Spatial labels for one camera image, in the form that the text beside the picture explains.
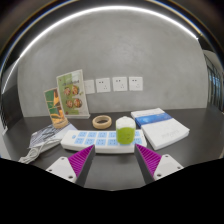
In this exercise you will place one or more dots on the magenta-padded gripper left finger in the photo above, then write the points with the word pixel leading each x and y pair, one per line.
pixel 63 166

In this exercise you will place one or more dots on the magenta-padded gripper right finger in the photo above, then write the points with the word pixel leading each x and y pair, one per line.
pixel 166 165

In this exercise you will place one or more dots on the green and white charger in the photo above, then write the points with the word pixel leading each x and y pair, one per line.
pixel 125 133

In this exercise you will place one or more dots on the white and blue book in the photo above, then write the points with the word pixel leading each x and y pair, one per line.
pixel 166 133

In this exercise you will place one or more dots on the beige tape roll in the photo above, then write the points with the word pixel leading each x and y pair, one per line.
pixel 94 122

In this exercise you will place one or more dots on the small yellow-green sign wooden base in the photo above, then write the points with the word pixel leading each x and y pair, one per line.
pixel 53 103

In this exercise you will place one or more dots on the large green acrylic sign stand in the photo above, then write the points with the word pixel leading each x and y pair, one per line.
pixel 71 93

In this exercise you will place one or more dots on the dark framed window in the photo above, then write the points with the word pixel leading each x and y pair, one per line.
pixel 215 83

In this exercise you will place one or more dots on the ceiling light strip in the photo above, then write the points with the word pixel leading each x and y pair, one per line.
pixel 113 7

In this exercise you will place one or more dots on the blank white wall plate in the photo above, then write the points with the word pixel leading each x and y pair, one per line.
pixel 89 87

